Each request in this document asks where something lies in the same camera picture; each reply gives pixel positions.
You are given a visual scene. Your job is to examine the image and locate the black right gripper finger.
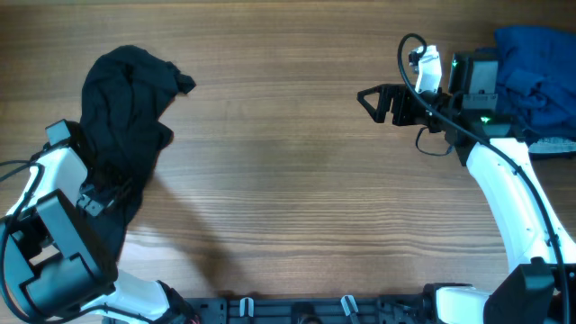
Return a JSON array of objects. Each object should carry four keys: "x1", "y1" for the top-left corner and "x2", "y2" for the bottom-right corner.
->
[
  {"x1": 357, "y1": 94, "x2": 392, "y2": 123},
  {"x1": 357, "y1": 84, "x2": 394, "y2": 101}
]

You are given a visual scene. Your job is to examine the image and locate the black t-shirt with white logo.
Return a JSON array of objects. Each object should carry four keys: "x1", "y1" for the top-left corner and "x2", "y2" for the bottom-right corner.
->
[{"x1": 80, "y1": 45, "x2": 196, "y2": 258}]

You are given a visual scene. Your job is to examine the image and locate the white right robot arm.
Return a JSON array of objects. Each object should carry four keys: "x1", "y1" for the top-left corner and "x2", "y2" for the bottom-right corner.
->
[{"x1": 357, "y1": 47, "x2": 575, "y2": 323}]

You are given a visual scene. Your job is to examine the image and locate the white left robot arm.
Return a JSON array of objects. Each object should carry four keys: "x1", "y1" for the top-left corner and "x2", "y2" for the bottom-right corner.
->
[{"x1": 1, "y1": 120, "x2": 201, "y2": 323}]

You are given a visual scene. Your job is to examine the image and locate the blue clothes pile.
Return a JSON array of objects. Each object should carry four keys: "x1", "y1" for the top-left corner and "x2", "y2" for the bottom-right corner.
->
[{"x1": 482, "y1": 25, "x2": 575, "y2": 158}]

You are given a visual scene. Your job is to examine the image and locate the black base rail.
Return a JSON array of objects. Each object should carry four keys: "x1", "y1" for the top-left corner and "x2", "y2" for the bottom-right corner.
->
[{"x1": 187, "y1": 294, "x2": 440, "y2": 324}]

